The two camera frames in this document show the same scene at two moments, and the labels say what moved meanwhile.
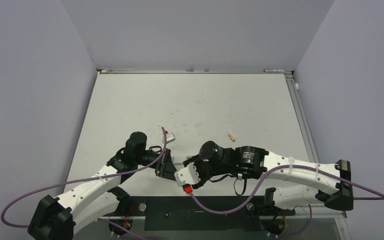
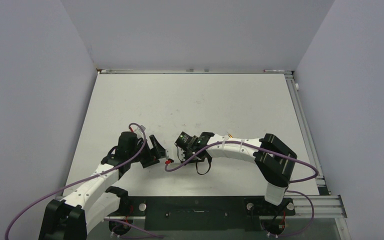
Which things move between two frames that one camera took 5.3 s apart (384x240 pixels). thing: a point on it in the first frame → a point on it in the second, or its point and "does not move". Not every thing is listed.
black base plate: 179,213 does not move
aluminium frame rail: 316,210 does not move
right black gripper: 196,160 → 185,156
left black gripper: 166,169 → 153,155
